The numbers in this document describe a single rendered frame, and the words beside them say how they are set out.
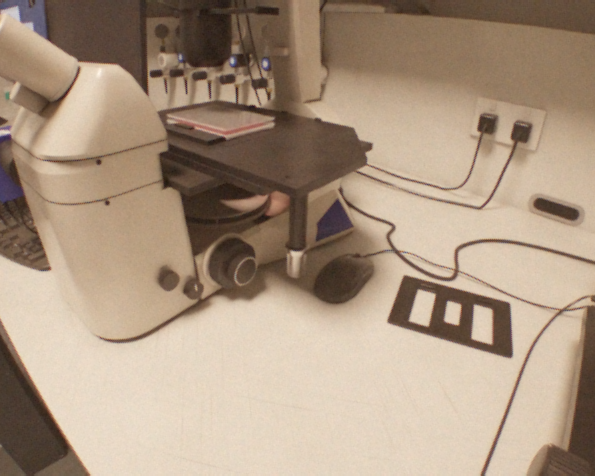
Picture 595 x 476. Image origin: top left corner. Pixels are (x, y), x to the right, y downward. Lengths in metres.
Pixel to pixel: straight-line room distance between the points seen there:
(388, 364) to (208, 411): 0.20
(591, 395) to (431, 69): 0.73
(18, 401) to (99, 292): 0.72
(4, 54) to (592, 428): 0.56
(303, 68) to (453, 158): 0.46
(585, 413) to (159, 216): 0.43
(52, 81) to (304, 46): 0.38
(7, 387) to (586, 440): 1.06
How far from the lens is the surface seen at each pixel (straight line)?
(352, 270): 0.51
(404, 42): 0.95
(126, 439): 0.40
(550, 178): 0.90
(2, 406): 1.12
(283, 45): 0.64
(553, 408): 0.48
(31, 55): 0.38
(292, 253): 0.50
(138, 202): 0.39
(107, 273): 0.41
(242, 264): 0.46
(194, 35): 0.50
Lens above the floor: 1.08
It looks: 29 degrees down
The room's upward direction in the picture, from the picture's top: 2 degrees clockwise
